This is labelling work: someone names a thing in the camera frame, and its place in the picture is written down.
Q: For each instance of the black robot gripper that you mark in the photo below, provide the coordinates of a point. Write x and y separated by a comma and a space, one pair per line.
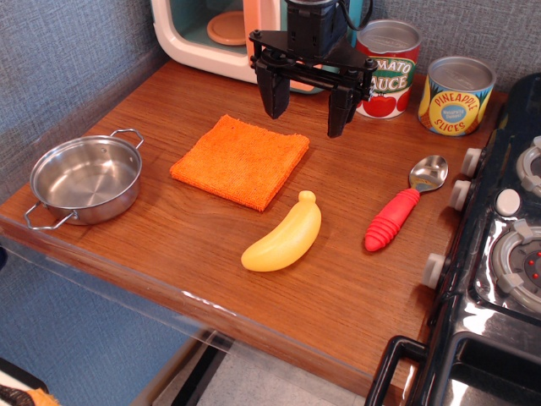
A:
314, 50

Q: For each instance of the yellow toy banana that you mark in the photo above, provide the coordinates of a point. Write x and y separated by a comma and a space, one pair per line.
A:
289, 240

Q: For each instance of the orange folded towel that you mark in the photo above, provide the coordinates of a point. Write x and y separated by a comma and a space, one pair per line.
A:
241, 162

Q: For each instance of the tomato sauce can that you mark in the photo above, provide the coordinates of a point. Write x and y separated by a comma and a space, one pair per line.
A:
395, 46

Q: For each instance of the orange microwave plate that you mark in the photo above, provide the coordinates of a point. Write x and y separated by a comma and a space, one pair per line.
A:
227, 29

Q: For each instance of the toy microwave oven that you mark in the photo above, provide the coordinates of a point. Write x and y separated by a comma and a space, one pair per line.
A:
180, 28

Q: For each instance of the pineapple slices can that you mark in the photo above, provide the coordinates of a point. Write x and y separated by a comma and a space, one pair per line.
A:
456, 94

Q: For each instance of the small steel pot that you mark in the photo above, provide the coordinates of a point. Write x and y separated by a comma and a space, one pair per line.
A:
86, 181

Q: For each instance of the black toy stove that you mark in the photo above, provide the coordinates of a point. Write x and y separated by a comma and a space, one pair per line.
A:
484, 341

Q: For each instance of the red handled metal spoon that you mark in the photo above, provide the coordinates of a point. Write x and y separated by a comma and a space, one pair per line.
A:
427, 175

